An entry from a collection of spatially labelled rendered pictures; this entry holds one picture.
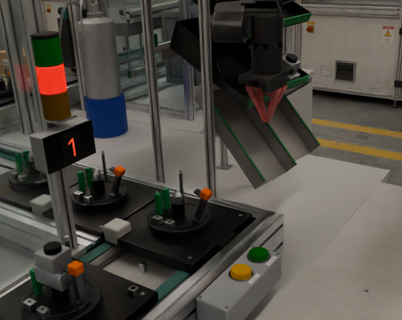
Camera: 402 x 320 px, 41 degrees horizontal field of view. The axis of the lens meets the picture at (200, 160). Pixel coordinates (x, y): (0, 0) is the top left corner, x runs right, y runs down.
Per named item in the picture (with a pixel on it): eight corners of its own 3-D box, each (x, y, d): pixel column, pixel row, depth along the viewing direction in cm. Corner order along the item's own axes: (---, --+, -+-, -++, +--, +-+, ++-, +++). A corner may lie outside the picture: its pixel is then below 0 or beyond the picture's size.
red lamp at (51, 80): (73, 89, 99) (69, 63, 97) (52, 96, 96) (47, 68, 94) (54, 86, 102) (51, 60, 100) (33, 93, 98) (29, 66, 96)
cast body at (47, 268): (80, 279, 92) (75, 244, 90) (62, 292, 89) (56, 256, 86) (47, 265, 97) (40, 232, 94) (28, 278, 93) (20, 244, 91)
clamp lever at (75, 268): (89, 300, 91) (83, 262, 88) (81, 306, 89) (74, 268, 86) (75, 293, 93) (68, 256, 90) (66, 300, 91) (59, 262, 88)
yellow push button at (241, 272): (255, 275, 103) (254, 266, 102) (244, 286, 100) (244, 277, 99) (237, 269, 105) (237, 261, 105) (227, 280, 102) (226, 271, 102)
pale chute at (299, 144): (310, 152, 149) (321, 145, 146) (282, 167, 141) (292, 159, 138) (254, 73, 155) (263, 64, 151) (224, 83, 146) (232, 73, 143)
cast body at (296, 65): (296, 84, 140) (307, 61, 135) (286, 87, 137) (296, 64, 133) (273, 66, 143) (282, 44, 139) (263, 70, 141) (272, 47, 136)
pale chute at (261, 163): (287, 172, 138) (297, 164, 135) (254, 189, 130) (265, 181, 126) (227, 86, 144) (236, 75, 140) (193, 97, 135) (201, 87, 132)
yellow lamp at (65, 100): (76, 114, 101) (73, 89, 99) (56, 122, 98) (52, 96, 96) (58, 111, 104) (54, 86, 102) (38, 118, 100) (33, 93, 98)
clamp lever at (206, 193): (204, 218, 116) (213, 191, 112) (198, 221, 115) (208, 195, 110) (190, 208, 117) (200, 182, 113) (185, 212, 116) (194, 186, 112)
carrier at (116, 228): (252, 221, 123) (251, 171, 118) (192, 273, 105) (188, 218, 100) (169, 197, 136) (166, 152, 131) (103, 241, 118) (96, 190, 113)
